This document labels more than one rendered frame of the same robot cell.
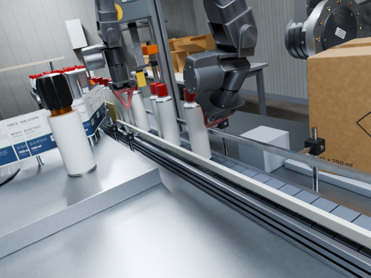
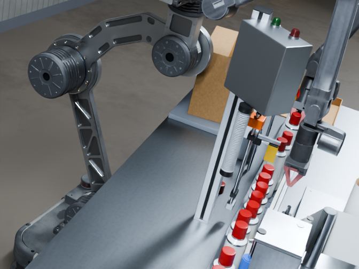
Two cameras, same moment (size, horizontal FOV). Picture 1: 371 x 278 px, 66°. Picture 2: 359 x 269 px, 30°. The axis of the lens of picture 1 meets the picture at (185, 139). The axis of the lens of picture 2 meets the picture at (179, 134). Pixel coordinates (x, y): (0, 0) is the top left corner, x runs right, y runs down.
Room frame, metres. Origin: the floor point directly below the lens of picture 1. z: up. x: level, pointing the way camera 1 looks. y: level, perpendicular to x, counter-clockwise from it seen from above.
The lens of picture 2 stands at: (2.47, 1.04, 1.99)
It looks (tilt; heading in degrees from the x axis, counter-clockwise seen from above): 28 degrees down; 222
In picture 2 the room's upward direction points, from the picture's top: 14 degrees clockwise
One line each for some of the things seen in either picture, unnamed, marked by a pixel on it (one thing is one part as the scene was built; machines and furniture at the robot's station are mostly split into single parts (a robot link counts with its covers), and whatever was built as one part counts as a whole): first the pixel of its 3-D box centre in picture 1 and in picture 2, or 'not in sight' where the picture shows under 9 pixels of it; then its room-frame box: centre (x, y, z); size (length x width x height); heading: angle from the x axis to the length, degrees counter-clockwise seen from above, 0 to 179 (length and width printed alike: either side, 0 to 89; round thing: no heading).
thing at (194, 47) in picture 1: (208, 54); not in sight; (2.83, -0.38, 0.97); 0.51 x 0.42 x 0.37; 117
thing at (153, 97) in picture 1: (161, 113); (272, 167); (0.92, 0.06, 0.98); 0.05 x 0.05 x 0.20
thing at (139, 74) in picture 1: (141, 78); (271, 152); (1.03, 0.11, 1.09); 0.03 x 0.01 x 0.06; 119
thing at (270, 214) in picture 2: (78, 70); (283, 231); (1.35, 0.42, 1.14); 0.14 x 0.11 x 0.01; 29
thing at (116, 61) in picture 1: (112, 57); (309, 134); (0.98, 0.18, 1.18); 0.07 x 0.06 x 0.07; 112
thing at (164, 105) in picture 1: (167, 116); (279, 160); (0.86, 0.04, 0.98); 0.05 x 0.05 x 0.20
